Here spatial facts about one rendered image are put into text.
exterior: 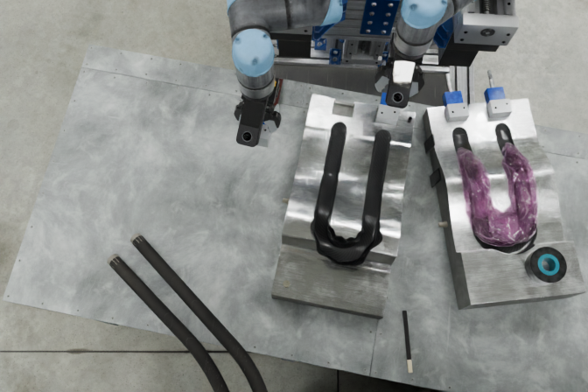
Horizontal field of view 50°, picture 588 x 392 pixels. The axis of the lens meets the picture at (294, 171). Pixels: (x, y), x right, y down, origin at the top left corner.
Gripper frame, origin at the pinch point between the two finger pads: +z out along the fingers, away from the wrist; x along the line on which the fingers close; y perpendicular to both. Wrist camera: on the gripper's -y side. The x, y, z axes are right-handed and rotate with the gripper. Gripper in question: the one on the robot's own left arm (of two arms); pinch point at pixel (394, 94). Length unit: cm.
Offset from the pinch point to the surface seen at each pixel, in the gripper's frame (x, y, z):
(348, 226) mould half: 4.7, -30.6, 7.4
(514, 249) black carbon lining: -34.5, -26.9, 14.2
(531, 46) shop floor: -61, 83, 101
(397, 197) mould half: -5.6, -20.4, 11.9
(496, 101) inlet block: -26.3, 9.2, 12.7
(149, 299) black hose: 46, -54, 16
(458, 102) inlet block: -17.2, 7.7, 14.0
